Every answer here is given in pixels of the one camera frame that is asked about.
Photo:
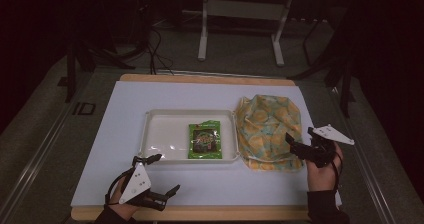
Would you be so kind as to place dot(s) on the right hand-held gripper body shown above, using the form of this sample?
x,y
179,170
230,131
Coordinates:
x,y
320,149

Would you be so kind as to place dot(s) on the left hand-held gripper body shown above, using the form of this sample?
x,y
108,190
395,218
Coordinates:
x,y
136,184

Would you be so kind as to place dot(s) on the white plastic tray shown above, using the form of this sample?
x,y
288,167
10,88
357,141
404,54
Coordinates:
x,y
166,134

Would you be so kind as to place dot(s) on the yellow patterned cloth bag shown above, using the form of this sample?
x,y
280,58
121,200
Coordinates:
x,y
263,130

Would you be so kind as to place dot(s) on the green snack packet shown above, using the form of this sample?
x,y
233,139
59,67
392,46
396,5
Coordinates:
x,y
205,140

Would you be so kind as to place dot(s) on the person's left hand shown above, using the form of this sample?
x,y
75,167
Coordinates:
x,y
121,204

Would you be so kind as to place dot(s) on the person's right hand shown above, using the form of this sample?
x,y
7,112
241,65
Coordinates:
x,y
321,179

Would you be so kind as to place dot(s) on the wooden table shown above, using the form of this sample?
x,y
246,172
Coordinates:
x,y
206,213

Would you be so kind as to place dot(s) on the white table mat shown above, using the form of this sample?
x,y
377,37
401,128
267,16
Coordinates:
x,y
133,110

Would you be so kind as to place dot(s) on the black metal stand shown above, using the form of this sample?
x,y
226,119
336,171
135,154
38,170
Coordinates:
x,y
71,74
345,84

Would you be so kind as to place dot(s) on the white metal stand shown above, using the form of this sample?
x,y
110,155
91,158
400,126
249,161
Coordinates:
x,y
243,10

